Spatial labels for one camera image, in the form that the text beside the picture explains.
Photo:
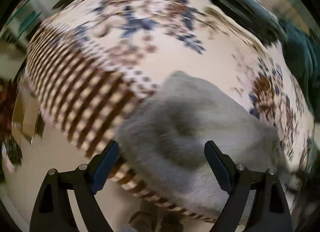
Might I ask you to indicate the grey fleece pants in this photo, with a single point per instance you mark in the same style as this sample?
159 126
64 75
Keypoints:
163 141

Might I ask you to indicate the floral bed sheet mattress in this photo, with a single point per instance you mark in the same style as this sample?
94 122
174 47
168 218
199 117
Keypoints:
93 63

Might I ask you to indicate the dark green plush blanket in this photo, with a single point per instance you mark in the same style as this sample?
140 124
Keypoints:
301 54

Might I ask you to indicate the folded cream garment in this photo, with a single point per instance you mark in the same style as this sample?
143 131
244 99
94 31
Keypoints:
249 38

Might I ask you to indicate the teal shelf rack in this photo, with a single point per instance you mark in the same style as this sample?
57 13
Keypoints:
23 21

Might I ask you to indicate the folded dark teal clothes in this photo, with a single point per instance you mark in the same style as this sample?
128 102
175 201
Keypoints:
252 16

